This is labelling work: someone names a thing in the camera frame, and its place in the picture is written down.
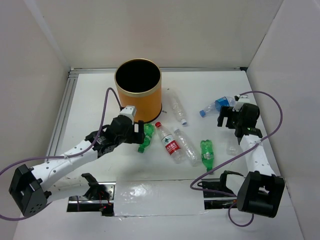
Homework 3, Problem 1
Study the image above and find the blue cap blue label bottle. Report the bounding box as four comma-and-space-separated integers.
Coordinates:
199, 96, 236, 118

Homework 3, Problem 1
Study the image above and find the small green bottle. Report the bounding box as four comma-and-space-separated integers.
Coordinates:
137, 123, 155, 154

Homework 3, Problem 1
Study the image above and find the red cap labelled bottle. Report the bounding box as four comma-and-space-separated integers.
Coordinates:
155, 121, 186, 164

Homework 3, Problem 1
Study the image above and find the clear bottle blue-white cap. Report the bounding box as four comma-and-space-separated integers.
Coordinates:
167, 88, 188, 126

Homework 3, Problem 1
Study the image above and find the clear bottle white cap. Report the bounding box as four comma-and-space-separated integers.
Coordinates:
173, 127, 201, 167

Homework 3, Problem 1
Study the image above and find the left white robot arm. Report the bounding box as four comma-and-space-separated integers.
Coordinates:
9, 114, 145, 218

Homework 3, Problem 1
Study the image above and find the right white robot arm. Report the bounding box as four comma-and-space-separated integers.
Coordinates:
217, 103, 285, 218

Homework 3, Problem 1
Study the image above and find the orange cylindrical bin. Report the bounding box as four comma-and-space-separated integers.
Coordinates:
114, 58, 162, 123

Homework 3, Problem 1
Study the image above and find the green bottle right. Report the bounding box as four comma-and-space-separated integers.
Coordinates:
200, 139, 214, 172

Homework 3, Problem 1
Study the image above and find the white foil cover sheet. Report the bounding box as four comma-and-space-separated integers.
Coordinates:
113, 180, 207, 217

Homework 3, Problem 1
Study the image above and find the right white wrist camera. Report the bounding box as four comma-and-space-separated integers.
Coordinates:
233, 94, 250, 112

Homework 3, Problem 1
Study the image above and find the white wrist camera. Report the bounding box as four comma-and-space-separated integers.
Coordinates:
119, 105, 137, 122
233, 94, 250, 112

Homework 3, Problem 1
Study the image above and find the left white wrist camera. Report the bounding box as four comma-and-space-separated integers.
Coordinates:
119, 105, 137, 122

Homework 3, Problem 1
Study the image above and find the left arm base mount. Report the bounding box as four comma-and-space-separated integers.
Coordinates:
66, 173, 116, 217

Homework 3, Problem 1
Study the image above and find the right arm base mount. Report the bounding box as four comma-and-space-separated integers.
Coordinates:
197, 170, 236, 210

